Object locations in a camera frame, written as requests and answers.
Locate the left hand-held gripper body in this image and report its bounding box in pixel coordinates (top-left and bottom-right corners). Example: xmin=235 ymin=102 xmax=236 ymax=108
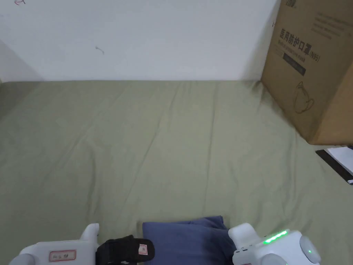
xmin=9 ymin=223 xmax=100 ymax=265

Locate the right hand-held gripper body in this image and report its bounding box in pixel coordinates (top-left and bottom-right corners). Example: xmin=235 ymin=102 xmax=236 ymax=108
xmin=228 ymin=223 xmax=322 ymax=265

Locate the dark blue shirt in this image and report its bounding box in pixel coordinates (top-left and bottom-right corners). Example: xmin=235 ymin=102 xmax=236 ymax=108
xmin=142 ymin=215 xmax=236 ymax=265

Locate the black flat device with white sheet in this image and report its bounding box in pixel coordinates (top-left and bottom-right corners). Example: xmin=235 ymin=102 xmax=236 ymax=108
xmin=315 ymin=146 xmax=353 ymax=186

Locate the bed with pale green sheet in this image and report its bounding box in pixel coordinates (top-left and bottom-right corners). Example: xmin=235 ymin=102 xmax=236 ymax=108
xmin=0 ymin=79 xmax=353 ymax=265

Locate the brown cardboard carton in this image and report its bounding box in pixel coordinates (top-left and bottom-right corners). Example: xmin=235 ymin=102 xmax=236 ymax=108
xmin=260 ymin=0 xmax=353 ymax=146

